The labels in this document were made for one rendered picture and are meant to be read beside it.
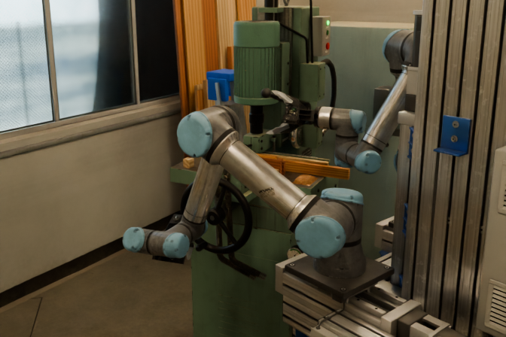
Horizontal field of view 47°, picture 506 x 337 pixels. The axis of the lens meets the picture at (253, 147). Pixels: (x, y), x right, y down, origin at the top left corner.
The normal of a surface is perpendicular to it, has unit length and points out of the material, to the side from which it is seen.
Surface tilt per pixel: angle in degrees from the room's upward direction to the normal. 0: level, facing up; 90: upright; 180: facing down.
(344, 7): 90
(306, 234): 94
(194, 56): 87
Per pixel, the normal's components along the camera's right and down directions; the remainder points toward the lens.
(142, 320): 0.00, -0.97
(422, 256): -0.75, 0.17
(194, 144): -0.54, 0.15
